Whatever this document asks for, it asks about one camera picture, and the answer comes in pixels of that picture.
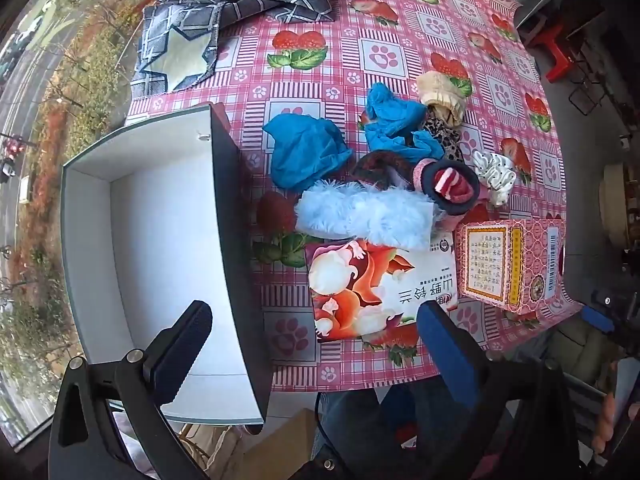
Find cream beige sock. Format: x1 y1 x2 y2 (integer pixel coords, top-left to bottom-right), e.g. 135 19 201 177
417 72 468 126

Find orange print tissue pack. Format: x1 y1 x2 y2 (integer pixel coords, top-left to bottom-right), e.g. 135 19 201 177
304 240 458 343

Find cream cloth bag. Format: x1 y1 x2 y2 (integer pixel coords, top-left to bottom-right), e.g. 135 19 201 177
180 422 241 480

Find person's legs in jeans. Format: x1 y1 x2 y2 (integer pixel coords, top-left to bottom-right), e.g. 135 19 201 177
315 387 501 480

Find person's right hand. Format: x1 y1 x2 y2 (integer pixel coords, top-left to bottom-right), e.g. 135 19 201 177
591 390 619 456

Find light blue fluffy cloth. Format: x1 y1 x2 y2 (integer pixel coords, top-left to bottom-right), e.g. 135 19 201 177
295 180 446 251

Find brown cardboard box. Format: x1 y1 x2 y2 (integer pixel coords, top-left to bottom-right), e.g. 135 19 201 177
235 407 321 480

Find leopard print scrunchie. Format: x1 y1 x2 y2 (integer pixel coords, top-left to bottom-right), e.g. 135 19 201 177
422 115 466 163

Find pink patterned tissue box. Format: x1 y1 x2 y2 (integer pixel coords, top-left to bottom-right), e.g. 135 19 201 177
452 217 568 316

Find red plastic stool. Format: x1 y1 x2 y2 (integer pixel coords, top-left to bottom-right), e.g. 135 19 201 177
530 25 576 83

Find white polka dot scrunchie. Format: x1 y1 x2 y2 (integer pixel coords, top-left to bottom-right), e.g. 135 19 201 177
472 150 516 206

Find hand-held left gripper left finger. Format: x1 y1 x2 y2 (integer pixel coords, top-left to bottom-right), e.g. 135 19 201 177
47 300 216 480

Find purple red green knitted hat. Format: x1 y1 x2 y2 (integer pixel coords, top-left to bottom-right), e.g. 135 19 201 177
350 150 426 193

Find white cardboard box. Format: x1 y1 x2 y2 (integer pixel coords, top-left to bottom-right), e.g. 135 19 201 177
60 102 273 423

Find black wire rack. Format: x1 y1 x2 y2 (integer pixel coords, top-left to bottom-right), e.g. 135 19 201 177
570 77 618 116

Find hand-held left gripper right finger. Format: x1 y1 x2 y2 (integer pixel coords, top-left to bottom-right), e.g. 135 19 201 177
416 300 588 480

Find pink and black knitted bootie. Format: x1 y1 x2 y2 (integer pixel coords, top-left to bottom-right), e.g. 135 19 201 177
412 157 481 216

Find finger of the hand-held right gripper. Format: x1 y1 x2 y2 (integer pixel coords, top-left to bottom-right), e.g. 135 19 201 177
580 285 640 343

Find pink strawberry print tablecloth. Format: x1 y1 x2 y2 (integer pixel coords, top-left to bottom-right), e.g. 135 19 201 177
122 0 586 393

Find denim cloth with star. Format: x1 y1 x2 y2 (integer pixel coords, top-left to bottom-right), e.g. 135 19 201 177
131 2 226 96

